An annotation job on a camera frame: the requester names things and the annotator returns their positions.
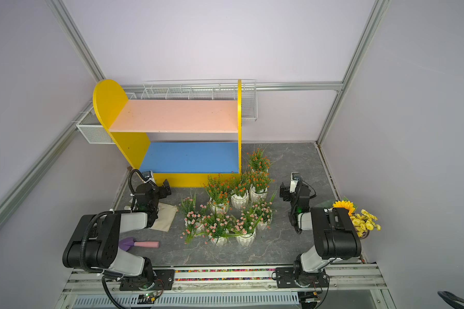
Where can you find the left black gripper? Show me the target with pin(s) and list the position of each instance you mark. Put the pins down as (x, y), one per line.
(160, 189)

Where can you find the yellow rack with coloured shelves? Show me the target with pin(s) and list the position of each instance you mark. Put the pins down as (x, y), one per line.
(128, 123)

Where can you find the orange flower pot middle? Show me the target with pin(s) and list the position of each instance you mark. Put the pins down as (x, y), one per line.
(240, 190)

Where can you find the pink flower pot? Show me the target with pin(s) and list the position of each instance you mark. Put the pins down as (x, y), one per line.
(193, 218)
(244, 226)
(263, 212)
(217, 228)

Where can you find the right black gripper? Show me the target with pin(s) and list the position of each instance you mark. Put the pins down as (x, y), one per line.
(285, 192)

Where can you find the beige garden glove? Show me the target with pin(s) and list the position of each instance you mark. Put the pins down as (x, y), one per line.
(165, 218)

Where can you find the orange flower pot far back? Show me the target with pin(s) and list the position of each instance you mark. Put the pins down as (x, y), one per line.
(258, 162)

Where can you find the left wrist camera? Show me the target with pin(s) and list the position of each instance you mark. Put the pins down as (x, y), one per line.
(148, 177)

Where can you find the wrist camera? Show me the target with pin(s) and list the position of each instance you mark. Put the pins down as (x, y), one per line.
(148, 177)
(295, 178)

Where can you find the sunflower bouquet pot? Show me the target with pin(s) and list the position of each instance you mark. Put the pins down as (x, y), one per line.
(363, 221)

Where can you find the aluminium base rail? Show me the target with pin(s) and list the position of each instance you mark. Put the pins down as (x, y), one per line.
(264, 286)

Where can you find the white wire basket back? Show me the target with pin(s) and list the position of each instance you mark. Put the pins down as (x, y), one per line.
(206, 89)

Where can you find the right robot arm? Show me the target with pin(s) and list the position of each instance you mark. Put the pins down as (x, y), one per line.
(334, 237)

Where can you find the orange flower pot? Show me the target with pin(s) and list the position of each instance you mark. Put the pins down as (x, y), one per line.
(240, 190)
(218, 189)
(259, 182)
(258, 162)

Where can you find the orange flower pot left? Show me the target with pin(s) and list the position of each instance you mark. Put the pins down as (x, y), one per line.
(218, 189)

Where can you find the orange flower pot right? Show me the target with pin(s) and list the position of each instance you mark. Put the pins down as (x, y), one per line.
(259, 182)

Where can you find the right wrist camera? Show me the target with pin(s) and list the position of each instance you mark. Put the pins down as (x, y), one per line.
(295, 178)

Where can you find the white mesh basket left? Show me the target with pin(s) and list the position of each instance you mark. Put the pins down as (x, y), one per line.
(90, 127)

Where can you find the purple pink garden trowel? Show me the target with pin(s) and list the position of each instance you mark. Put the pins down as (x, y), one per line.
(128, 243)

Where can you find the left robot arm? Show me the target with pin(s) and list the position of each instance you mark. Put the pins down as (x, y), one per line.
(95, 243)

